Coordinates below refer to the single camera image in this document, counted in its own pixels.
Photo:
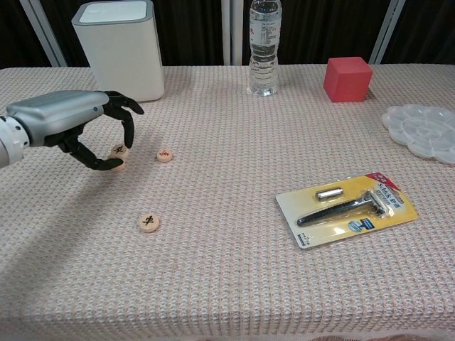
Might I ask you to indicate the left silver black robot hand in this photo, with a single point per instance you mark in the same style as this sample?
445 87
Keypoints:
53 113

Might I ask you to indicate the small wooden token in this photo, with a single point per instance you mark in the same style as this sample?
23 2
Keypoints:
165 155
117 152
122 168
148 223

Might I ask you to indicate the black pleated curtain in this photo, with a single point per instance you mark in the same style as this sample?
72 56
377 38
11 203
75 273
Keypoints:
313 28
192 32
14 32
430 32

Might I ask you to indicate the white square bin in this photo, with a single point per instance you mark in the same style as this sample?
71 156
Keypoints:
124 53

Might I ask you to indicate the clear plastic water bottle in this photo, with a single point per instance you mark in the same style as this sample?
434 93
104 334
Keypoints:
263 71

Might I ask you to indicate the beige woven tablecloth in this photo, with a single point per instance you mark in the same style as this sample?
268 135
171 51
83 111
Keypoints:
227 284

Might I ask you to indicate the red cube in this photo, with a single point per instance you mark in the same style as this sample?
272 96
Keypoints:
346 81

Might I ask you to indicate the yellow razor blister pack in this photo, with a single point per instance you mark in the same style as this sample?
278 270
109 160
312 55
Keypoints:
345 209

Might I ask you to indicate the clear flower-shaped paint palette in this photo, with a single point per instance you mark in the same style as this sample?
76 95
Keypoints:
423 131

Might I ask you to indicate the grey metal frame post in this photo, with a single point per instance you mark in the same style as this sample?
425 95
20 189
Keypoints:
45 35
388 32
231 32

